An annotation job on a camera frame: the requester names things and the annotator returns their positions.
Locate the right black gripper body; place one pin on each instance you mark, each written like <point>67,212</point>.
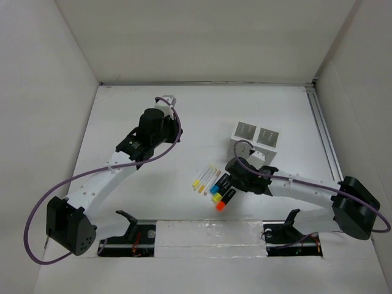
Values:
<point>240,184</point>

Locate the aluminium rail right side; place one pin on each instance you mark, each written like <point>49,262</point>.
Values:
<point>323,132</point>

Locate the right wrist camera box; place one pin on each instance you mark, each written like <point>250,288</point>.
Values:
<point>256,159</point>

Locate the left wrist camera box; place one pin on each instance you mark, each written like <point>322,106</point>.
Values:
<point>165,104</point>

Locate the yellow cap white pen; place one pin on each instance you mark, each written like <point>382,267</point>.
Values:
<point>201,176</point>

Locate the white slotted desk organizer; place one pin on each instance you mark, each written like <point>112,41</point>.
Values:
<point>262,139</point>

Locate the blue cap black marker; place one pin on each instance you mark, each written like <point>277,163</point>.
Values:
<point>220,182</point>

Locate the pink cap white pen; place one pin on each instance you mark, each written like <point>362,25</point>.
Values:
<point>211,183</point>

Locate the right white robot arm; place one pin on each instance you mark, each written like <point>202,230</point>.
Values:
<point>345,206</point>

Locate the front metal rail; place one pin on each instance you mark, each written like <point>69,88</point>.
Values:
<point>207,239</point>

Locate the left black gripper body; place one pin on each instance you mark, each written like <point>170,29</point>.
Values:
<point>168,133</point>

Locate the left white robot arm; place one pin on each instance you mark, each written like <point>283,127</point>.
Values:
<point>72,222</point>

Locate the orange cap black marker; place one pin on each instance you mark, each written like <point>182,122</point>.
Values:
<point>223,200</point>

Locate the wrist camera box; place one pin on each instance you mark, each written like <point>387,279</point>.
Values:
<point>256,159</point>
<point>165,104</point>

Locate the orange-yellow cap white pen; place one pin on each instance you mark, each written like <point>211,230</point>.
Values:
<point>203,183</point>

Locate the yellow-green cap black marker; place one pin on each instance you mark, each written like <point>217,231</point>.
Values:
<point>219,191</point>

